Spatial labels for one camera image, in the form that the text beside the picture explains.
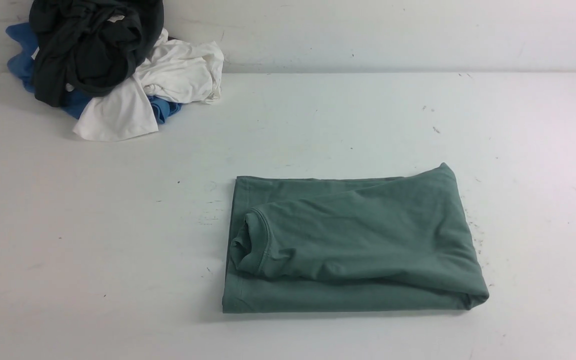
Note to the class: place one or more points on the green long sleeve shirt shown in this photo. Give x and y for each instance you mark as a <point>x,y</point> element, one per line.
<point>310,245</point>

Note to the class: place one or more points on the dark green garment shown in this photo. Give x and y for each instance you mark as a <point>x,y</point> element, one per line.
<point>91,45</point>

